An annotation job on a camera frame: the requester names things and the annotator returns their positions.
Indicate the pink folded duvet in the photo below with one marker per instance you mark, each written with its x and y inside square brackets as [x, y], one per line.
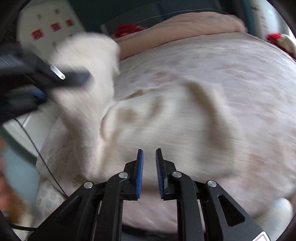
[179, 27]

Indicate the red cloth on sill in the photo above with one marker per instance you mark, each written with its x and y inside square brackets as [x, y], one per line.
[276, 38]

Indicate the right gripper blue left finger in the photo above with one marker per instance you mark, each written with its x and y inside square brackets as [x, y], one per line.
[94, 211]

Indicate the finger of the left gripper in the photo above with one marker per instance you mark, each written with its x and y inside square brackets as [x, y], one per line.
[51, 77]
[39, 94]

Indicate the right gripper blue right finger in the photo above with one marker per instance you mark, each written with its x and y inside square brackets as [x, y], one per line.
[205, 211]

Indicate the red pillow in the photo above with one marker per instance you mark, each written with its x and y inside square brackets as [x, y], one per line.
[126, 29]

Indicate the pink floral bedspread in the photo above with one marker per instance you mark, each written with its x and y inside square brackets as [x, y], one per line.
[258, 84]

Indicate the white cloth on sill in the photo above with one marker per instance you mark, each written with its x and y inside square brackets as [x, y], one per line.
[287, 44]

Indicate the person's left hand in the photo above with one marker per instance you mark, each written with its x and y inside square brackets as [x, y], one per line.
[15, 209]

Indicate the cream knit heart sweater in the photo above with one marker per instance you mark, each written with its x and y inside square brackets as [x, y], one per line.
[188, 120]

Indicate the white wardrobe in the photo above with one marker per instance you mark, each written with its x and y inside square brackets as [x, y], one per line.
[42, 25]

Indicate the teal padded headboard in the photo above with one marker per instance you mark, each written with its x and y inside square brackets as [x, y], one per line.
[156, 12]

